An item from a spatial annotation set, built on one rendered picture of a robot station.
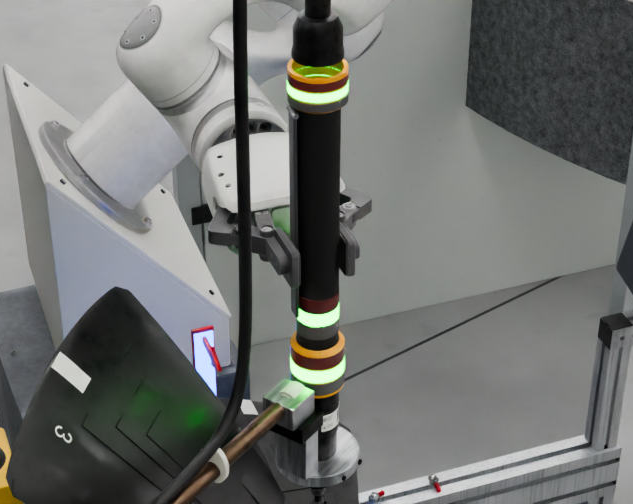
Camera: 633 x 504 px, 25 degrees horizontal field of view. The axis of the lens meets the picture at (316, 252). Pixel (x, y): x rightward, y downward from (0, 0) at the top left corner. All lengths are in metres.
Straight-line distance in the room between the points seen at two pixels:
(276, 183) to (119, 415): 0.22
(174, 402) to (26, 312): 0.91
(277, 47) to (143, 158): 0.21
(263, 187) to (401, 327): 2.43
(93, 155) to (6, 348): 0.33
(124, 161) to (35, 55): 3.13
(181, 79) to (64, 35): 3.81
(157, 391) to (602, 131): 2.04
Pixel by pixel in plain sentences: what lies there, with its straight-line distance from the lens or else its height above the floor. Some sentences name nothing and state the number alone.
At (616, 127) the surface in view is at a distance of 3.07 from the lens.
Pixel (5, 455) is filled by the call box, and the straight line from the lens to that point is 1.61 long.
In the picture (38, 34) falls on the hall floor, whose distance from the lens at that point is 5.07.
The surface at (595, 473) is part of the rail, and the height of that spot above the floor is 0.83.
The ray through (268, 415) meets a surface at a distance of 1.13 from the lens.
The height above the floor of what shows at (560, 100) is 0.68.
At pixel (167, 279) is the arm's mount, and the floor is 1.09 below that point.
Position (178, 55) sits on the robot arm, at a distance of 1.23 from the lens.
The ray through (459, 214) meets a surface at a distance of 3.52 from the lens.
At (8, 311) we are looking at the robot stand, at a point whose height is 0.93.
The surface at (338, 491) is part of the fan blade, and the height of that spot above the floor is 1.18.
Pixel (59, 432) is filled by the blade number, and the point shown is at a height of 1.42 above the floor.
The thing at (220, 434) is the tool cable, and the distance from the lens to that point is 1.08.
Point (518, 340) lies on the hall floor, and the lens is 3.54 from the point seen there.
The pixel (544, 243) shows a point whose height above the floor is 0.12.
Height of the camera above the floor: 2.12
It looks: 34 degrees down
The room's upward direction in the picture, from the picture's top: straight up
